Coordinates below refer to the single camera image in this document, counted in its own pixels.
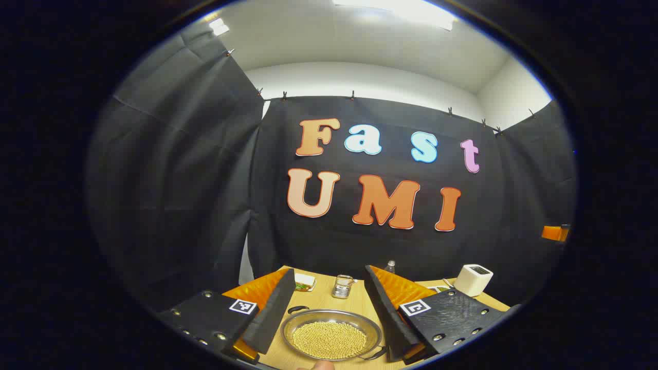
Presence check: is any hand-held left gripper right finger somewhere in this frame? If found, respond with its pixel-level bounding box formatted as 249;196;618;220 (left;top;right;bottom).
364;265;520;365

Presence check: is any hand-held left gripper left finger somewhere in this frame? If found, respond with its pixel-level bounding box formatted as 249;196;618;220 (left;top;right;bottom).
157;267;297;365

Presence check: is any stainless steel pot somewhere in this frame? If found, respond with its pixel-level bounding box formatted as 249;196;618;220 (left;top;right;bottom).
280;305;389;361

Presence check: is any pile of yellow soybeans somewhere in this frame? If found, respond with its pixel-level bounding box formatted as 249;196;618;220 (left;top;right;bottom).
292;321;368;360

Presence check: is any white toaster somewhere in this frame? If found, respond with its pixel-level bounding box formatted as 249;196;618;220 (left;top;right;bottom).
453;264;494;298

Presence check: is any black backdrop cloth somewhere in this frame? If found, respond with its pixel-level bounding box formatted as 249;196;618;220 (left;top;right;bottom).
85;21;576;314

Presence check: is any metal wire basket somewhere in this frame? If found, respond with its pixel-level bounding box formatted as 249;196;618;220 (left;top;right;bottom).
332;275;354;300

